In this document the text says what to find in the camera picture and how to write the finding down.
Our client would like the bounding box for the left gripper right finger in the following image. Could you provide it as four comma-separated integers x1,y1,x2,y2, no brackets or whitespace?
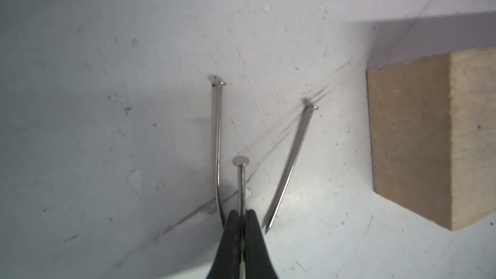
244,209,278,279

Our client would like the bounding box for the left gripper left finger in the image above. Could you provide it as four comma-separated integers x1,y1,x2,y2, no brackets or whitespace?
206,210,242,279

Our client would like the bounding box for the pale wooden block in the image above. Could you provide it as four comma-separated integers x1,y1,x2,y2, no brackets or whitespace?
367,47,495,231

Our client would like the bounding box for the steel nail in block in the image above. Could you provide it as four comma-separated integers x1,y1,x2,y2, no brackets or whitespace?
265,105,319,234

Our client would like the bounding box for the bent steel nail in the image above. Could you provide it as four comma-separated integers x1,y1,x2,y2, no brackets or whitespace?
213,80,226,227

